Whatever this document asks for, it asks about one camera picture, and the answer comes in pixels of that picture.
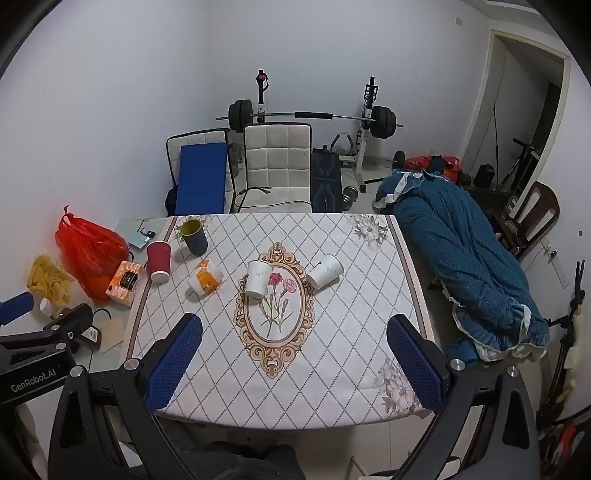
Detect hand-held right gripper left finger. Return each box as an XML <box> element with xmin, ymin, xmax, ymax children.
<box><xmin>48</xmin><ymin>313</ymin><xmax>204</xmax><ymax>480</ymax></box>

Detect white quilted chair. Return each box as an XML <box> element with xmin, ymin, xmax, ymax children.
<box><xmin>165</xmin><ymin>129</ymin><xmax>232</xmax><ymax>215</ymax></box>
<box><xmin>233</xmin><ymin>124</ymin><xmax>312</xmax><ymax>214</ymax></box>

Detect white weight bench rack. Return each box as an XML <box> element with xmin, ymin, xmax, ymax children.
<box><xmin>256</xmin><ymin>69</ymin><xmax>380</xmax><ymax>185</ymax></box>

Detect orange and white paper cup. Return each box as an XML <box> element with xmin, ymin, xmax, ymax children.
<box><xmin>187</xmin><ymin>259</ymin><xmax>225</xmax><ymax>296</ymax></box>

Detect black box blue pattern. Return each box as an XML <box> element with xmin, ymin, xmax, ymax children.
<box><xmin>311</xmin><ymin>148</ymin><xmax>343</xmax><ymax>213</ymax></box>

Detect floral diamond pattern tablecloth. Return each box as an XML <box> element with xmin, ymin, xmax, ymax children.
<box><xmin>121</xmin><ymin>212</ymin><xmax>437</xmax><ymax>431</ymax></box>

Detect black cable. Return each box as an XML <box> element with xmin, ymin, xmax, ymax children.
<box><xmin>235</xmin><ymin>186</ymin><xmax>273</xmax><ymax>210</ymax></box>

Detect black stand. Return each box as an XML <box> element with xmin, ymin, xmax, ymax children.
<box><xmin>538</xmin><ymin>261</ymin><xmax>591</xmax><ymax>416</ymax></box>

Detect yellow plastic bag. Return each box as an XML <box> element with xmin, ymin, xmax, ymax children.
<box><xmin>27</xmin><ymin>254</ymin><xmax>77</xmax><ymax>308</ymax></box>

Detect light blue small packet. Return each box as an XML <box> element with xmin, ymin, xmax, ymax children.
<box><xmin>128</xmin><ymin>220</ymin><xmax>153</xmax><ymax>247</ymax></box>

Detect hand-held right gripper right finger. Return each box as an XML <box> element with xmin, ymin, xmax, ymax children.
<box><xmin>387</xmin><ymin>315</ymin><xmax>541</xmax><ymax>480</ymax></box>

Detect blue quilted blanket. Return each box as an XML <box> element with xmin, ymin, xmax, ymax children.
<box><xmin>373</xmin><ymin>168</ymin><xmax>551</xmax><ymax>363</ymax></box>

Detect red paper cup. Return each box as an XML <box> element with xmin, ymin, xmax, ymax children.
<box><xmin>147</xmin><ymin>240</ymin><xmax>172</xmax><ymax>283</ymax></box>

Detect barbell with black plates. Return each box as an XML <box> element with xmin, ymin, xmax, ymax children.
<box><xmin>228</xmin><ymin>99</ymin><xmax>404</xmax><ymax>139</ymax></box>

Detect dark wooden chair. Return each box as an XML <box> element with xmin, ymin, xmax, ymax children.
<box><xmin>489</xmin><ymin>181</ymin><xmax>561</xmax><ymax>259</ymax></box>

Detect dark blue mug yellow inside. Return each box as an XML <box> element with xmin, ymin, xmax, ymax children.
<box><xmin>179</xmin><ymin>220</ymin><xmax>208</xmax><ymax>256</ymax></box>

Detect person's dark pants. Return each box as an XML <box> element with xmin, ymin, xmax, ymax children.
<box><xmin>180</xmin><ymin>440</ymin><xmax>305</xmax><ymax>480</ymax></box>

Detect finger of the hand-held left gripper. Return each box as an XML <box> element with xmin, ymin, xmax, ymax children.
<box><xmin>0</xmin><ymin>293</ymin><xmax>36</xmax><ymax>326</ymax></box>
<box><xmin>39</xmin><ymin>304</ymin><xmax>95</xmax><ymax>354</ymax></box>

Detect red plastic bag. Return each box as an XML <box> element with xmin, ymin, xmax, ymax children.
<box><xmin>55</xmin><ymin>205</ymin><xmax>131</xmax><ymax>303</ymax></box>

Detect orange tissue box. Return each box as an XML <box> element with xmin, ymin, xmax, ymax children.
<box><xmin>105</xmin><ymin>261</ymin><xmax>144</xmax><ymax>308</ymax></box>

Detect brown paper sheet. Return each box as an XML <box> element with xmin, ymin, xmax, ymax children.
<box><xmin>95</xmin><ymin>318</ymin><xmax>126</xmax><ymax>354</ymax></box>

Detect blue folded mat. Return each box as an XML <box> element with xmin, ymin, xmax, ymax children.
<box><xmin>178</xmin><ymin>144</ymin><xmax>228</xmax><ymax>215</ymax></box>

